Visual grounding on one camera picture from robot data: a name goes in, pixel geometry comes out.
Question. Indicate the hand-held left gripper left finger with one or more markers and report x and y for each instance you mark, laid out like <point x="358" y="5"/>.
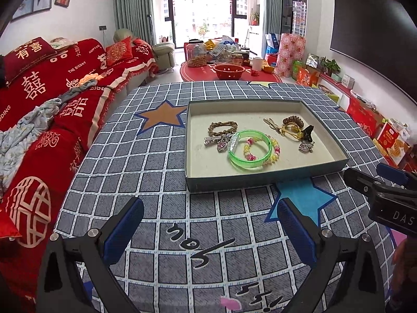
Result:
<point x="127" y="228"/>

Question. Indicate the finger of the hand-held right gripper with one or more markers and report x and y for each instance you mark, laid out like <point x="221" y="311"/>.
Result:
<point x="392" y="171"/>
<point x="358" y="179"/>

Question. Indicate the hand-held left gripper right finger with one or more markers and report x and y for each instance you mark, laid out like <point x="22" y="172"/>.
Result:
<point x="296" y="231"/>

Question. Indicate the silver crystal charm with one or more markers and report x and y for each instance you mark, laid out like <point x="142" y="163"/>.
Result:
<point x="306" y="146"/>

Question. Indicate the black hair claw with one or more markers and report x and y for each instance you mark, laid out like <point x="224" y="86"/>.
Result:
<point x="307" y="132"/>

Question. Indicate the green translucent bangle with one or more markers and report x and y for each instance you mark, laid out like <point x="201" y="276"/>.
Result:
<point x="247" y="166"/>

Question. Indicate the shallow cardboard tray box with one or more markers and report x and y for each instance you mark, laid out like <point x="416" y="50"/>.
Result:
<point x="211" y="163"/>

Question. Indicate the silver clip with pink heart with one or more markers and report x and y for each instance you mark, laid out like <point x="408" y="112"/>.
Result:
<point x="222" y="145"/>

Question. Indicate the person's right forearm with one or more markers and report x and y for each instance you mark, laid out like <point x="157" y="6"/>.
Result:
<point x="405" y="267"/>

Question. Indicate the white red waffle box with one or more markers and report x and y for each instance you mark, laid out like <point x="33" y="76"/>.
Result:
<point x="395" y="145"/>

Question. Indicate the grey plaid star tablecloth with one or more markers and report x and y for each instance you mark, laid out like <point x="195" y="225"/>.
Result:
<point x="146" y="176"/>

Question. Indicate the orange snack bag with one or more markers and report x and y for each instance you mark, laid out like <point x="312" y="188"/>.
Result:
<point x="306" y="77"/>

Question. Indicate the potted green plant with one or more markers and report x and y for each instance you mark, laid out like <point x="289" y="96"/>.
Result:
<point x="329" y="66"/>

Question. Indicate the pale blue crumpled clothes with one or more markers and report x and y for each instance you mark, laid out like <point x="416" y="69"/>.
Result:
<point x="19" y="137"/>

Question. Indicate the red patterned gift box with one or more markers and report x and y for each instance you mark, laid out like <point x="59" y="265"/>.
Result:
<point x="290" y="55"/>

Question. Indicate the sofa with red cover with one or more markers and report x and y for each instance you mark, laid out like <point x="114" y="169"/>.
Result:
<point x="42" y="111"/>

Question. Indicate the white cup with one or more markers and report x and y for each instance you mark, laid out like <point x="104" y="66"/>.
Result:
<point x="257" y="64"/>

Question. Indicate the cream orange cloth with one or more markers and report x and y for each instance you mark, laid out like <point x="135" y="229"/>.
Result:
<point x="90" y="79"/>

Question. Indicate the red colander basket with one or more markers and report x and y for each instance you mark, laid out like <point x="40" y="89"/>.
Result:
<point x="229" y="71"/>

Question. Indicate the small clear snack jar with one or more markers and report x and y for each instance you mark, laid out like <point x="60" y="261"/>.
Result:
<point x="237" y="60"/>

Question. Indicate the small red embroidered cushion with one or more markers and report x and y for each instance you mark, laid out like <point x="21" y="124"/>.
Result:
<point x="119" y="52"/>

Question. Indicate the pale green armchair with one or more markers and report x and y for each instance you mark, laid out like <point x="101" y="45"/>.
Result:
<point x="163" y="52"/>

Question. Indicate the clear jar of nuts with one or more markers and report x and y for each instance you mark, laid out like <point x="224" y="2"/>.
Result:
<point x="196" y="55"/>

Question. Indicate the white printed cushion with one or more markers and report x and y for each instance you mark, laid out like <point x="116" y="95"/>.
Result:
<point x="62" y="43"/>

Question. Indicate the large red cushion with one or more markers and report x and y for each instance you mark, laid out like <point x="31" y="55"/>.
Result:
<point x="29" y="57"/>

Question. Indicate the green curtain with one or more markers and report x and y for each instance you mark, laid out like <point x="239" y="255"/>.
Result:
<point x="133" y="9"/>

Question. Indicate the large framed wedding photo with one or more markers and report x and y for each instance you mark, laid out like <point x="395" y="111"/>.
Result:
<point x="22" y="8"/>

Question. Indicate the black wall television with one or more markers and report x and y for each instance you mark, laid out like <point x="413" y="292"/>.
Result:
<point x="368" y="36"/>

